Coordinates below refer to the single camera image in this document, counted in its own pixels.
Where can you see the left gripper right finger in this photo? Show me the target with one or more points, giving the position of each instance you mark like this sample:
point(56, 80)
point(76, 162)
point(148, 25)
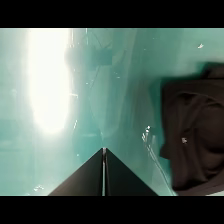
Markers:
point(125, 178)

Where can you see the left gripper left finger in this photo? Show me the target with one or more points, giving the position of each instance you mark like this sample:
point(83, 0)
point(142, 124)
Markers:
point(85, 178)

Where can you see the black T-shirt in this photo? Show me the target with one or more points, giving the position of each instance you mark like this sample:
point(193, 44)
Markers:
point(196, 133)

